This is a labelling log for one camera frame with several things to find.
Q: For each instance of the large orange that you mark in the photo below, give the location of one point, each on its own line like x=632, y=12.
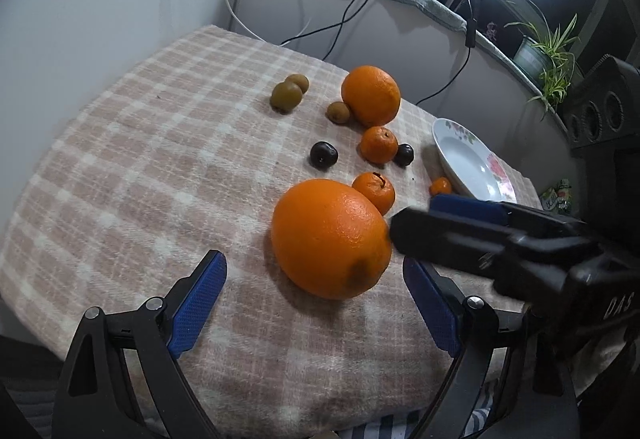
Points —
x=372, y=95
x=329, y=239

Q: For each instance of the tiny mandarin by plate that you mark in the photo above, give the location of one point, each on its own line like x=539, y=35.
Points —
x=440, y=185

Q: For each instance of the kiwi front left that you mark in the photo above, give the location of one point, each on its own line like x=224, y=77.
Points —
x=285, y=97

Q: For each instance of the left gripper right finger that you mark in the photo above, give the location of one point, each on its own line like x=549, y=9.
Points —
x=469, y=330

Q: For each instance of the dark plum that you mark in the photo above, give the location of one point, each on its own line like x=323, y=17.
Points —
x=323, y=155
x=404, y=155

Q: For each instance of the pink plaid tablecloth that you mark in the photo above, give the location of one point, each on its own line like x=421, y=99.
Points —
x=182, y=155

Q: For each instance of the white floral plate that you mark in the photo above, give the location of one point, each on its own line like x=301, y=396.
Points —
x=469, y=164

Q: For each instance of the dark plum left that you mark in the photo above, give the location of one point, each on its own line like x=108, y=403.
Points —
x=323, y=155

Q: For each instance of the dark plum right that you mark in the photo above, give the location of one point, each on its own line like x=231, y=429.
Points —
x=404, y=155

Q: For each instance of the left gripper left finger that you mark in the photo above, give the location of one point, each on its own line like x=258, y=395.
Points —
x=96, y=398

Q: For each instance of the middle mandarin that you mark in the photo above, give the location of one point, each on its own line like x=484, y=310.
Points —
x=378, y=145

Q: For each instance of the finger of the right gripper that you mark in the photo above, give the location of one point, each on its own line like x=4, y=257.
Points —
x=480, y=209
x=455, y=242

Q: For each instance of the mandarin with stem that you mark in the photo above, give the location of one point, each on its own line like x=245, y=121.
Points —
x=377, y=189

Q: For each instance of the kiwi back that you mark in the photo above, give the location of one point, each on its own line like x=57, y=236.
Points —
x=300, y=80

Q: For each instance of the kiwi near orange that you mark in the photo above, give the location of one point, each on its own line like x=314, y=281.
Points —
x=338, y=113

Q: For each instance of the black speaker box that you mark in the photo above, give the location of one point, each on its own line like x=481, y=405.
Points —
x=604, y=106

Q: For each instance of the ring light stand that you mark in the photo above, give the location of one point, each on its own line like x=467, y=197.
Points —
x=469, y=43

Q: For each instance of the potted spider plant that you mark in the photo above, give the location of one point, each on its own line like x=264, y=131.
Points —
x=554, y=64

